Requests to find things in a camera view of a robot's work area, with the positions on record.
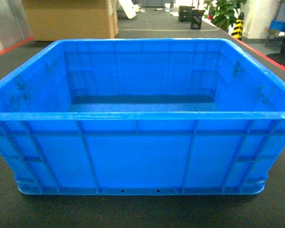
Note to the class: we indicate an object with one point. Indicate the large cardboard box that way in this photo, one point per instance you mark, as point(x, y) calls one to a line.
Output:
point(52, 20)

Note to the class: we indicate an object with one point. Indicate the large blue plastic crate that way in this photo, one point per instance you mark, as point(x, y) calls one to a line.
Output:
point(177, 116)

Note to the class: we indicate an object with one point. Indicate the blue bin on right table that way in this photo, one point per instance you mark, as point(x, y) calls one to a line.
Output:
point(278, 25)

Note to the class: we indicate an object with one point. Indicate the green potted plant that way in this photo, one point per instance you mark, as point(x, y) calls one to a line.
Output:
point(224, 13)

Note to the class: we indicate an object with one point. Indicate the black crate stack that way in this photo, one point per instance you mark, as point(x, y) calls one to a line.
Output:
point(192, 15)

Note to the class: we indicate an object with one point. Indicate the yellow black striped bollard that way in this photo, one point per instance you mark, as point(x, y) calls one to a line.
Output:
point(239, 25)

